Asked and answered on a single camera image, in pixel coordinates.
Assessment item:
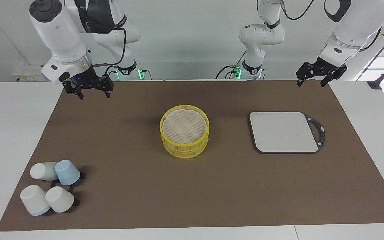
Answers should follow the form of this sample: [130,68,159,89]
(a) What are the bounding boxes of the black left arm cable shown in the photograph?
[280,0,316,21]

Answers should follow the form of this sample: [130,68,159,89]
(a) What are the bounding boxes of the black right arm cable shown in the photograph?
[90,28,127,68]

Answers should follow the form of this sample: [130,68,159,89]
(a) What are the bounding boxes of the plain white cup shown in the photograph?
[45,186,75,213]

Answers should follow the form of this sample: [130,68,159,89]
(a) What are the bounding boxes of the yellow steamer lid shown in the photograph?
[160,105,210,149]

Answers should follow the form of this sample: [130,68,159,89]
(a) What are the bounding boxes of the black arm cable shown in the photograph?
[90,28,127,68]
[280,0,316,21]

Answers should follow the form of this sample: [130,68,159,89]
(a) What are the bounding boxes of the brown table mat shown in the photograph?
[0,80,384,231]

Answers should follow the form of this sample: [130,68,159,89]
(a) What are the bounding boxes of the white cup lying sideways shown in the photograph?
[30,162,58,181]

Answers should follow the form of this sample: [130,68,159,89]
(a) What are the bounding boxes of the grey cutting board black rim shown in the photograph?
[248,111,326,154]

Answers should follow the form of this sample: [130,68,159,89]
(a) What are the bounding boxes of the light blue cup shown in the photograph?
[55,160,81,186]

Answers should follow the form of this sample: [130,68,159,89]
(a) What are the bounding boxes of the black base cable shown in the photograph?
[104,65,119,80]
[215,64,241,80]

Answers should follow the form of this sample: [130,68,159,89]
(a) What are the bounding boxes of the white box yellow label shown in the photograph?
[12,65,46,81]

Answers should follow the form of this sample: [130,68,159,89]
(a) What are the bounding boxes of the yellow steamer basket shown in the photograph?
[162,133,210,159]

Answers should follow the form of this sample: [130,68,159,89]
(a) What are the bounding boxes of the white cup blue rim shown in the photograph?
[20,185,51,216]

